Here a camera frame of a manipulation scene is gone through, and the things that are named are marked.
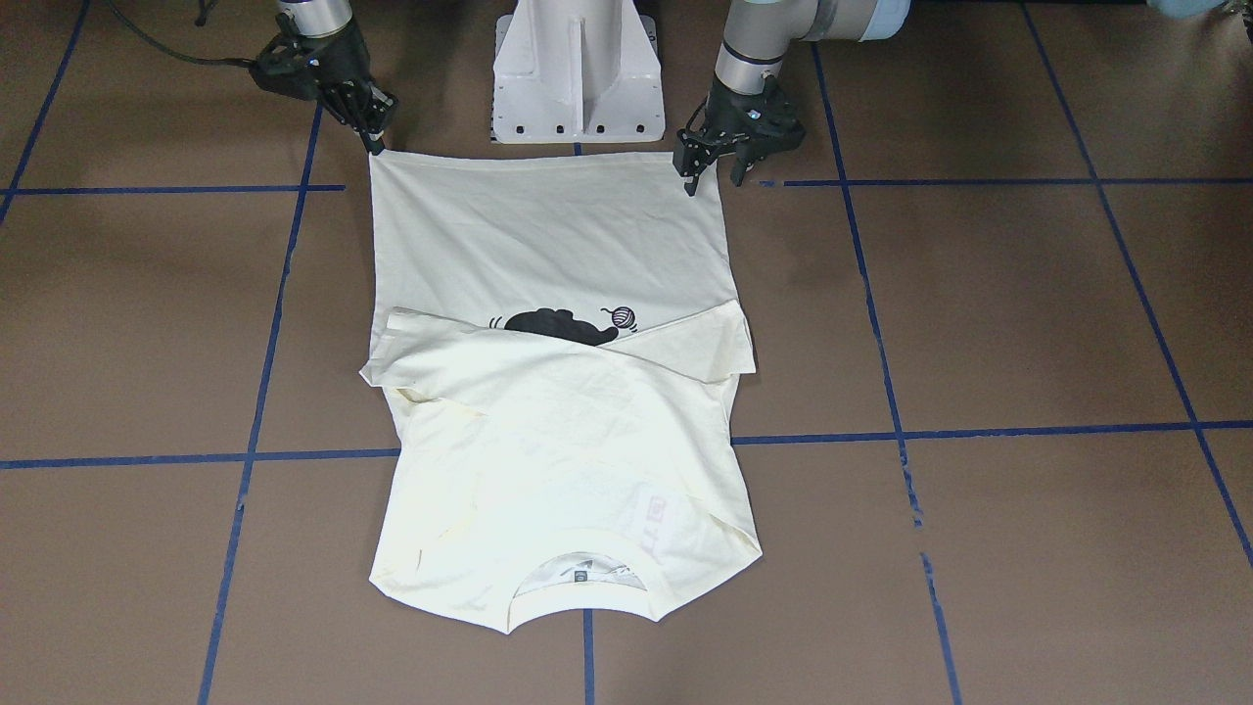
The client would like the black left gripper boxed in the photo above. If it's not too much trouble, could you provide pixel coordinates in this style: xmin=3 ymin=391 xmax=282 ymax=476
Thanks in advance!
xmin=673 ymin=76 xmax=807 ymax=197

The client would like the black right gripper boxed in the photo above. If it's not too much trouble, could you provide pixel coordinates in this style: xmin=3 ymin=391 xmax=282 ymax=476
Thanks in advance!
xmin=248 ymin=25 xmax=397 ymax=155

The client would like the cream long-sleeve cat shirt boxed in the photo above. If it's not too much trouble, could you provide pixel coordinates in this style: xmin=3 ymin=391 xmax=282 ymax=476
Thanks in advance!
xmin=361 ymin=152 xmax=762 ymax=634

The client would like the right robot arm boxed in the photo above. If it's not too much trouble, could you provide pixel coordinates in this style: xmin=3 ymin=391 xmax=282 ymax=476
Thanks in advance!
xmin=251 ymin=1 xmax=397 ymax=157

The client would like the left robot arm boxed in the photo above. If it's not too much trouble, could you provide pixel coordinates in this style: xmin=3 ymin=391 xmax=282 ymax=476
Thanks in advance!
xmin=673 ymin=1 xmax=912 ymax=197

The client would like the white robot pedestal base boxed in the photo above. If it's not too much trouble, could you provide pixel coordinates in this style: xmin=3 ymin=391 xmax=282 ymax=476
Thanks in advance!
xmin=489 ymin=1 xmax=667 ymax=144

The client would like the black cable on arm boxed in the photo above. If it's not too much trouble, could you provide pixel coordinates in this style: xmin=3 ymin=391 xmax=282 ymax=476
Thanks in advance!
xmin=103 ymin=0 xmax=257 ymax=70

